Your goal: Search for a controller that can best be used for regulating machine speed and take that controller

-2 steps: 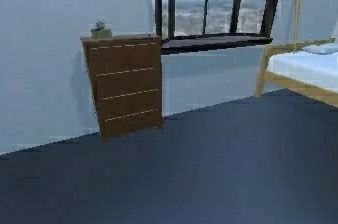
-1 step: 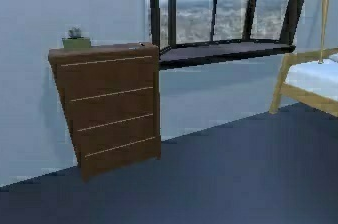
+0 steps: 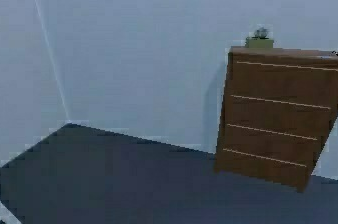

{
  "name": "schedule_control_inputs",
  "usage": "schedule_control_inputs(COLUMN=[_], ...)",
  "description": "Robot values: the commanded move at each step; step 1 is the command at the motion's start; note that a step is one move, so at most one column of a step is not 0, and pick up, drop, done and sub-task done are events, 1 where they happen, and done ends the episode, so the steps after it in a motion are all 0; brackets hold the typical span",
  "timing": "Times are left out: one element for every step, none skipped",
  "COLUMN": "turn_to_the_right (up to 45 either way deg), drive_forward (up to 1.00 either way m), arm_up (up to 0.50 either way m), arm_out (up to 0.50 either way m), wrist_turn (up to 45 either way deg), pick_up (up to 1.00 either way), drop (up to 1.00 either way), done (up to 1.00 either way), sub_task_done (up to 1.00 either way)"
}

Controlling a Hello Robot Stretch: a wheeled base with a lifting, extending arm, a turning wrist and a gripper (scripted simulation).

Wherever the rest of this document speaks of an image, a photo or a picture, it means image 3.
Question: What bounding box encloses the brown chest of drawers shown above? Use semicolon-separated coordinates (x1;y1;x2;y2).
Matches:
213;45;338;194

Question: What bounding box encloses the small plant in green pot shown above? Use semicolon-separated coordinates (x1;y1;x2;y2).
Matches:
244;27;275;49

